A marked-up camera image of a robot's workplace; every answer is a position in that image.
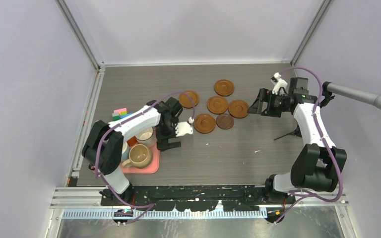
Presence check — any colourful toy brick stack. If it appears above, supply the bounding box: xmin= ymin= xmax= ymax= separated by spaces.
xmin=112 ymin=108 xmax=132 ymax=120

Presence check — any grey cup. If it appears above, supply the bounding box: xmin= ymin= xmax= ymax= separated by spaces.
xmin=135 ymin=127 xmax=157 ymax=148

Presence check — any orange cup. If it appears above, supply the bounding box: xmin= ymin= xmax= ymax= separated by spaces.
xmin=127 ymin=137 xmax=137 ymax=147

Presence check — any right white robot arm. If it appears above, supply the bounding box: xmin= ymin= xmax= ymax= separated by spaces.
xmin=248 ymin=77 xmax=347 ymax=204

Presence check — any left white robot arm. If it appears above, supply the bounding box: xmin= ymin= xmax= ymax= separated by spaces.
xmin=81 ymin=97 xmax=194 ymax=205

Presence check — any brown coaster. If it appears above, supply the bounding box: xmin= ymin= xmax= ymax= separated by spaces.
xmin=207 ymin=96 xmax=228 ymax=115
xmin=214 ymin=79 xmax=235 ymax=97
xmin=228 ymin=100 xmax=249 ymax=119
xmin=194 ymin=114 xmax=216 ymax=134
xmin=179 ymin=90 xmax=199 ymax=109

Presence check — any aluminium frame rail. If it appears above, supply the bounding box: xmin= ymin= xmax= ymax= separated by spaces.
xmin=50 ymin=185 xmax=349 ymax=222

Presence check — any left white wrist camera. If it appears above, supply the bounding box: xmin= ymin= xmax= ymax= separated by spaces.
xmin=175 ymin=121 xmax=193 ymax=137

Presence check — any pink plastic tray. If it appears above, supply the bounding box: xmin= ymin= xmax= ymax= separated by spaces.
xmin=92 ymin=144 xmax=161 ymax=175

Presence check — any dark walnut coaster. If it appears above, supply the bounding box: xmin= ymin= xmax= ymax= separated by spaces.
xmin=216 ymin=114 xmax=235 ymax=129

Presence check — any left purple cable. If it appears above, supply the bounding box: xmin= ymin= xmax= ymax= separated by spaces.
xmin=93 ymin=90 xmax=196 ymax=225

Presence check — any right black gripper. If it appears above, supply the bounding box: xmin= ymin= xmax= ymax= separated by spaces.
xmin=247 ymin=88 xmax=290 ymax=118

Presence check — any grey microphone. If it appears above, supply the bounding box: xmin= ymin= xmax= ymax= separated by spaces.
xmin=322 ymin=82 xmax=381 ymax=110

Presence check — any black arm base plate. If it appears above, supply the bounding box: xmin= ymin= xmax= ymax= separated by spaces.
xmin=100 ymin=185 xmax=297 ymax=213

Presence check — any white mug blue handle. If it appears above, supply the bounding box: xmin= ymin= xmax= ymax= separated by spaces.
xmin=121 ymin=142 xmax=130 ymax=162

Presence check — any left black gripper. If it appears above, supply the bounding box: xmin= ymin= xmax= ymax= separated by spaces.
xmin=156 ymin=117 xmax=181 ymax=151

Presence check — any beige mug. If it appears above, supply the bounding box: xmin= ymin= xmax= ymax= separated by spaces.
xmin=121 ymin=144 xmax=153 ymax=169

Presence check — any black microphone tripod stand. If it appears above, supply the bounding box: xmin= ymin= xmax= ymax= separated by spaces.
xmin=274 ymin=126 xmax=302 ymax=141

